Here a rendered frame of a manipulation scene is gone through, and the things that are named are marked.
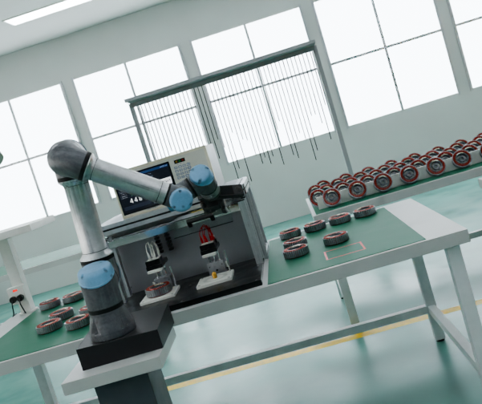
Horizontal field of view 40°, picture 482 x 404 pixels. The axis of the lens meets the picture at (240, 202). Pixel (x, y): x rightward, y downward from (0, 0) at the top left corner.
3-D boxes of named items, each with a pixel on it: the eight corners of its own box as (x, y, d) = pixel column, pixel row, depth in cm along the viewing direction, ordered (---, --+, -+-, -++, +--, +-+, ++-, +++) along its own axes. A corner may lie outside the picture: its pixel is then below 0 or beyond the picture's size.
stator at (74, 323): (78, 330, 270) (75, 321, 270) (61, 332, 277) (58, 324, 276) (98, 319, 279) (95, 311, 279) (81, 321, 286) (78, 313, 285)
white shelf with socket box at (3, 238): (59, 313, 322) (29, 224, 318) (-11, 333, 325) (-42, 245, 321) (80, 294, 357) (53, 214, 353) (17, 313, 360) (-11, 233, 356)
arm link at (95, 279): (85, 314, 210) (72, 274, 208) (89, 303, 223) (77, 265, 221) (122, 304, 211) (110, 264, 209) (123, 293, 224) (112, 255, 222)
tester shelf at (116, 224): (246, 194, 280) (243, 183, 280) (95, 239, 286) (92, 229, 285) (249, 184, 324) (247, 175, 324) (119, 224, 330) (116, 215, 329)
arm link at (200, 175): (182, 171, 226) (204, 158, 226) (190, 184, 236) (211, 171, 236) (193, 188, 222) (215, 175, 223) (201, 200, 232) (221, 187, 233)
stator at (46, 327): (36, 333, 291) (34, 325, 290) (61, 323, 295) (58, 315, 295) (39, 337, 280) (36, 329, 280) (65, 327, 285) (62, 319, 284)
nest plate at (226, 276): (232, 280, 267) (231, 276, 267) (196, 289, 268) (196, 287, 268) (234, 271, 282) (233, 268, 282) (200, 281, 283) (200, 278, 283)
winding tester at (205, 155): (219, 190, 283) (204, 144, 282) (123, 220, 287) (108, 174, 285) (225, 183, 322) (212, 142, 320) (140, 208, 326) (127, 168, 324)
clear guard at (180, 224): (232, 221, 256) (228, 207, 256) (174, 239, 258) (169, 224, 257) (237, 210, 288) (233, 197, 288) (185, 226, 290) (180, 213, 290)
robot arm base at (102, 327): (135, 332, 211) (127, 303, 210) (89, 346, 210) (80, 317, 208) (135, 319, 226) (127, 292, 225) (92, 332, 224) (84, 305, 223)
